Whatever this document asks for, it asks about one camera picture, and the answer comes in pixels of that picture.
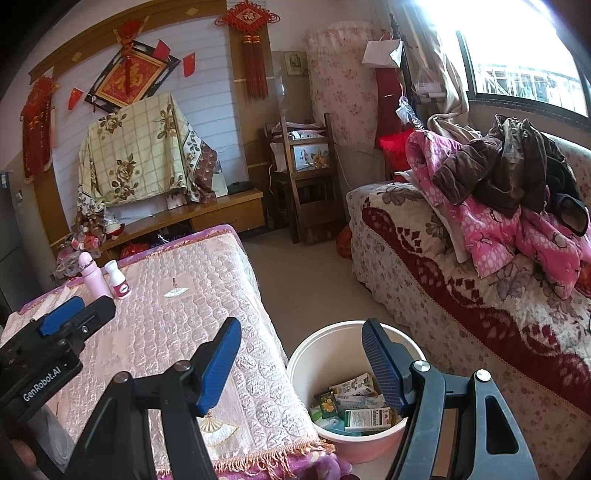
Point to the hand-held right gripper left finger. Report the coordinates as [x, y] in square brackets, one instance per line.
[217, 364]

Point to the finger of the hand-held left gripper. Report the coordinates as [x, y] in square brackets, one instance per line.
[60, 316]
[92, 318]

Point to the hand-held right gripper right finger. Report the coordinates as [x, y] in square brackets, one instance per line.
[383, 364]

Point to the white box round prints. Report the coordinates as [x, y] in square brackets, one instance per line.
[353, 385]

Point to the white plastic bucket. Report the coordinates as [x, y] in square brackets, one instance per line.
[314, 360]

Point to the dark green flower box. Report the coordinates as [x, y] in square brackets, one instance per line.
[327, 405]

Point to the pink thermos bottle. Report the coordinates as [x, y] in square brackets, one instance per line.
[97, 277]

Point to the white pill bottle pink label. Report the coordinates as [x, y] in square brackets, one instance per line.
[119, 284]

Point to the pink quilted tablecloth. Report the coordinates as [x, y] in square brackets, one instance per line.
[161, 314]

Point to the artificial flower bunch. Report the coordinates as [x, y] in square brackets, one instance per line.
[85, 230]

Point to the grey refrigerator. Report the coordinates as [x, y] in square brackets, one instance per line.
[11, 240]

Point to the floral covered sofa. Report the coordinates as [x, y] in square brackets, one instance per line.
[415, 267]

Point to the red bag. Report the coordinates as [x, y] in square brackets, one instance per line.
[344, 242]

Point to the wooden cabinet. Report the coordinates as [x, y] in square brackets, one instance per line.
[221, 212]

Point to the pink patterned blanket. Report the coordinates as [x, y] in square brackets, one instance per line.
[489, 235]

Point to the yellow floral cloth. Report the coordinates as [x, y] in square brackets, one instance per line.
[138, 152]

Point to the dark wooden chair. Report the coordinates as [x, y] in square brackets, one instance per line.
[314, 203]

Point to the small red flag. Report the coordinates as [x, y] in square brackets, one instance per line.
[75, 98]

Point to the framed picture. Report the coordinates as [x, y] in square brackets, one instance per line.
[313, 157]

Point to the brown jacket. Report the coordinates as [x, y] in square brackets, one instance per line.
[508, 170]

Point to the pink floral covered appliance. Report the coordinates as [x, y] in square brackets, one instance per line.
[344, 83]

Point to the beige curtain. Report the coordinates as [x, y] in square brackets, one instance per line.
[438, 69]

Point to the white paper bag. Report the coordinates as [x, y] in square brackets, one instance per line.
[381, 53]

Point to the large red knot ornament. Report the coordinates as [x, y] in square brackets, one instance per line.
[251, 46]

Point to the window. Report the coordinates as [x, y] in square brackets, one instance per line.
[521, 55]

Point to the red cloth wall decoration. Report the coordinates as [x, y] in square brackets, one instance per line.
[39, 129]

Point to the red framed wall hanging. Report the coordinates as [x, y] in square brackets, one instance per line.
[131, 78]

